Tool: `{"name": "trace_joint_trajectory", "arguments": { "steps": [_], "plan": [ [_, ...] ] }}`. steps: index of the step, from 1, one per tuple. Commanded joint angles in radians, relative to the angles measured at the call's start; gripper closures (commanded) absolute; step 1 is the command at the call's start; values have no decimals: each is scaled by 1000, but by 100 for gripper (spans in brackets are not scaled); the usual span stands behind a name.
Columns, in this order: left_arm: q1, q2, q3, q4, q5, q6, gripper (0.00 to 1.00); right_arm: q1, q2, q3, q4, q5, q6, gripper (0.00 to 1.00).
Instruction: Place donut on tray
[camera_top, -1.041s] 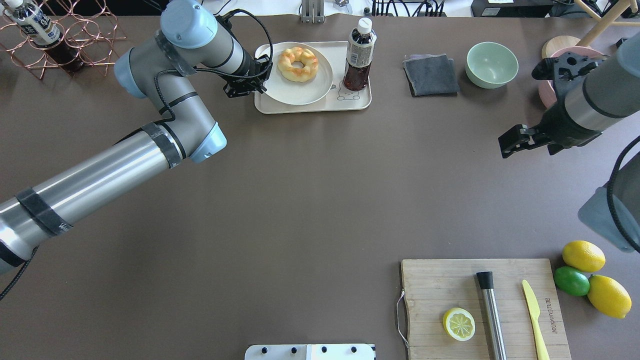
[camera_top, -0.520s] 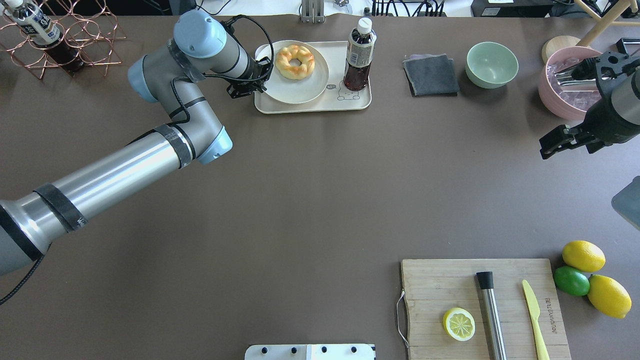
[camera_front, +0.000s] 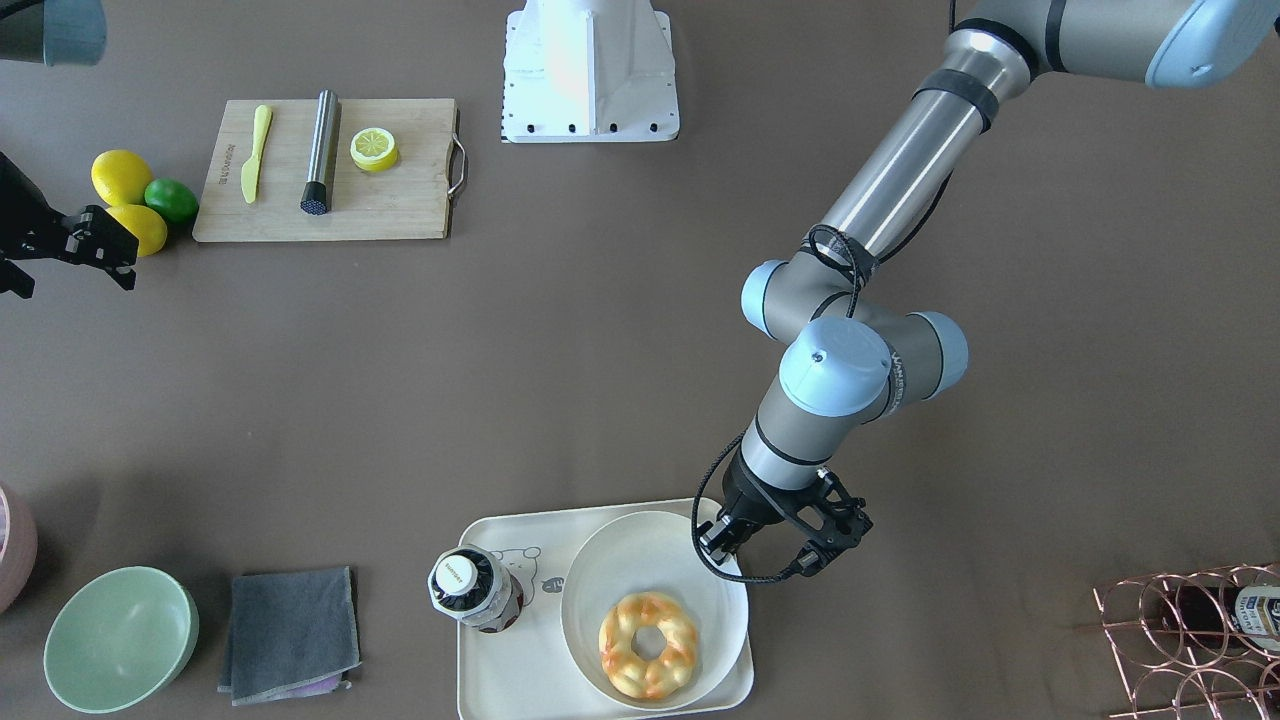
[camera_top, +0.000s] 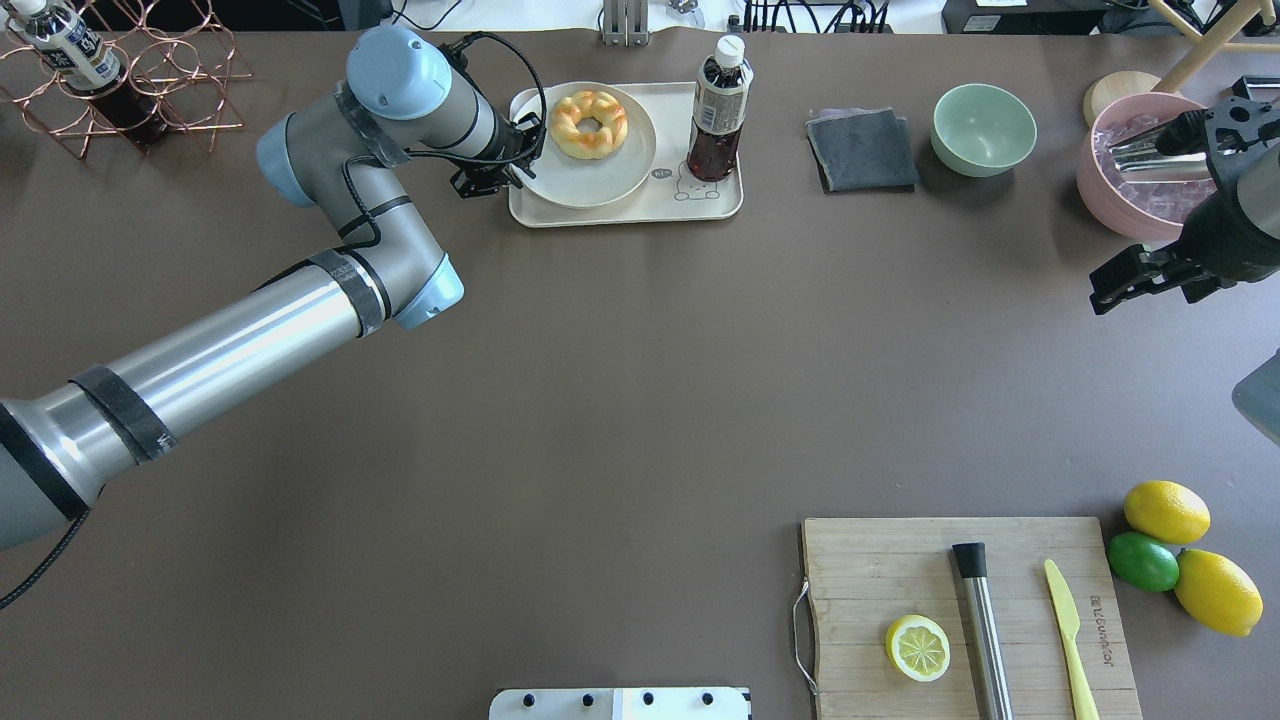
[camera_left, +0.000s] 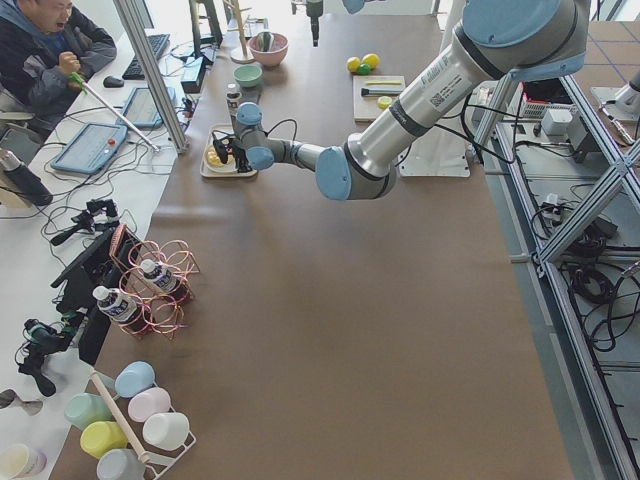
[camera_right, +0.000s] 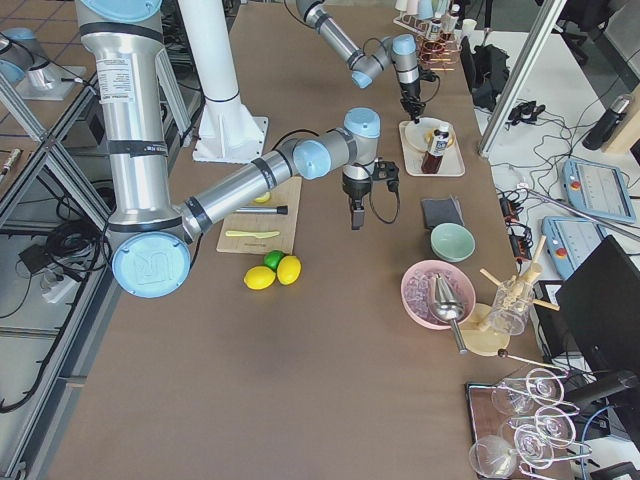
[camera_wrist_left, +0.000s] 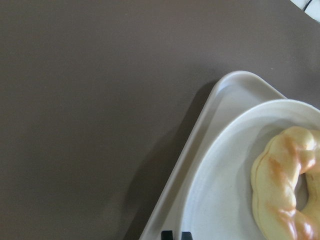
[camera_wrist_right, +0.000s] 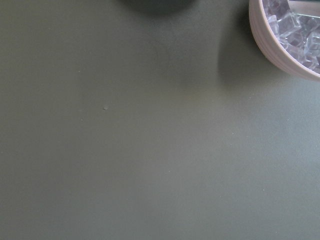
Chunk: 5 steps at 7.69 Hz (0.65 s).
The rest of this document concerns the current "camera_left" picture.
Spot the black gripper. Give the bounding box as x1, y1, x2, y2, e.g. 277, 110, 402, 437
231, 139, 251, 173
306, 0, 323, 47

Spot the white round plate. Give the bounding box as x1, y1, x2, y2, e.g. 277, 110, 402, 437
204, 146, 237, 174

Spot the glazed twisted donut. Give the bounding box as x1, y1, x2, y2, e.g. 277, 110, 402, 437
205, 148, 225, 168

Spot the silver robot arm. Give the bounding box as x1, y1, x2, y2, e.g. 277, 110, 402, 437
234, 0, 590, 201
303, 0, 370, 47

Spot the cream rectangular tray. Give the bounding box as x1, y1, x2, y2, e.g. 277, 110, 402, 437
200, 123, 257, 178

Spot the dark drink bottle on tray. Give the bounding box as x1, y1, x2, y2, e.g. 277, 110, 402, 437
226, 83, 242, 122

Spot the pink bowl with ice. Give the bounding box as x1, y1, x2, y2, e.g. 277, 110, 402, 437
248, 32, 289, 67

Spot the yellow lemon lower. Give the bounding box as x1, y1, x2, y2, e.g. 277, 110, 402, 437
346, 56, 362, 73

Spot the yellow lemon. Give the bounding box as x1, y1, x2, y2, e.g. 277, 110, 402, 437
362, 53, 380, 70
346, 56, 362, 73

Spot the steel ice scoop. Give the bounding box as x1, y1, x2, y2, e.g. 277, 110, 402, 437
256, 30, 274, 52

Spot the green lime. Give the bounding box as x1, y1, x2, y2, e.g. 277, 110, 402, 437
357, 64, 372, 75

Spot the yellow lemon upper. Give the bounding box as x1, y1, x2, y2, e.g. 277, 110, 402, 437
362, 53, 380, 70

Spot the grey folded cloth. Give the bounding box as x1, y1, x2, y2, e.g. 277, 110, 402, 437
241, 87, 262, 104

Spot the yellow plastic knife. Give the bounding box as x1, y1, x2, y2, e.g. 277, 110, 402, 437
364, 79, 403, 86

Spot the steel muddler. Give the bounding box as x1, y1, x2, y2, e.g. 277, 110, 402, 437
360, 87, 402, 97

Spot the wooden mug tree stand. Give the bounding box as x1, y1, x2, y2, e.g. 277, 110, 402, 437
223, 0, 255, 65

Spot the green bowl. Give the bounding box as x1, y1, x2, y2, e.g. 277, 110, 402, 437
233, 64, 263, 88

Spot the wooden cutting board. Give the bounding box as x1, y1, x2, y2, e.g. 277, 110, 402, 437
352, 75, 405, 122

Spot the half lemon slice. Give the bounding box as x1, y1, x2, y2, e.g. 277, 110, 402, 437
376, 96, 394, 110

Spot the blue teach pendant upper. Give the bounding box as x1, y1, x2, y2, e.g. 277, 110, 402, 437
121, 87, 163, 130

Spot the blue teach pendant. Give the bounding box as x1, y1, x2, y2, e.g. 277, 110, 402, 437
121, 87, 163, 130
50, 122, 128, 175

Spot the black keyboard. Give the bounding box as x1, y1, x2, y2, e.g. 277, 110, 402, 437
121, 32, 172, 81

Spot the blue teach pendant lower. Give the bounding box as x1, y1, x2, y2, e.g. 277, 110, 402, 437
50, 122, 128, 175

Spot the black computer mouse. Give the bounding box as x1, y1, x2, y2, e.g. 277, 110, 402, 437
103, 76, 124, 88

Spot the bottle in copper rack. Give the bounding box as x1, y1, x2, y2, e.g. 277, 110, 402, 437
92, 285, 148, 335

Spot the black thermos bottle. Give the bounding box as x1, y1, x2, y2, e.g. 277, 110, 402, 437
1, 149, 53, 207

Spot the seated person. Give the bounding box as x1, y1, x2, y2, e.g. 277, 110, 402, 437
1, 1, 117, 134

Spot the blue plastic cup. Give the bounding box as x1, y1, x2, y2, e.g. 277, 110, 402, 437
115, 361, 155, 398

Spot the pink plastic cup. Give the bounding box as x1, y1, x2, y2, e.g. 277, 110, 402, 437
128, 387, 171, 423

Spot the white plastic cup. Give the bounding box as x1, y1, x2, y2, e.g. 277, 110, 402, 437
142, 412, 190, 451

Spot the green plastic cup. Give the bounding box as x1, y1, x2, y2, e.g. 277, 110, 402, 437
64, 393, 112, 430

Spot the white cup rack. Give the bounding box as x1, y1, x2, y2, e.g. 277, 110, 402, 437
89, 368, 197, 479

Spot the yellow plastic cup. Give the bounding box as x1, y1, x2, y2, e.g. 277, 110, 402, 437
80, 421, 128, 459

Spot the grey plastic cup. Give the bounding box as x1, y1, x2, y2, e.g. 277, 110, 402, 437
96, 449, 145, 480

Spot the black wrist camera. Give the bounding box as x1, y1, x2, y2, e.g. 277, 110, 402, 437
212, 130, 234, 161

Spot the copper wire bottle rack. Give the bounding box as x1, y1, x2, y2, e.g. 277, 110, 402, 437
109, 225, 200, 340

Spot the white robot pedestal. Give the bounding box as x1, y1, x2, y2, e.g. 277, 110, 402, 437
395, 0, 472, 179

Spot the aluminium frame post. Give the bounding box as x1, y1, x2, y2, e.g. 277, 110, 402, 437
113, 0, 189, 154

